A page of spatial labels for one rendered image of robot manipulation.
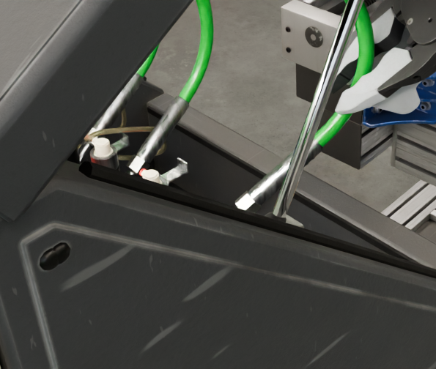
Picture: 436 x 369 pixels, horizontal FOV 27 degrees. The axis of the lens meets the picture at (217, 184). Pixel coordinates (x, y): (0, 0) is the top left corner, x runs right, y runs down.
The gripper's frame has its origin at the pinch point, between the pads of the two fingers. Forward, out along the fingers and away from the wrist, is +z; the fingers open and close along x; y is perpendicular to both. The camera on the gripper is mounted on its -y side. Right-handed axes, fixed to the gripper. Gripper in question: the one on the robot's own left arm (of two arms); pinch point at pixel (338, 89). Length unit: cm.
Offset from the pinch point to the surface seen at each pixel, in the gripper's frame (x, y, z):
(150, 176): 0.6, -6.4, 19.3
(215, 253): -32.8, -27.3, -7.5
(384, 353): -29.3, -6.3, -1.2
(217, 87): 162, 113, 113
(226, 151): 21.0, 15.1, 28.0
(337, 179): 106, 125, 84
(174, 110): 12.1, -1.7, 19.4
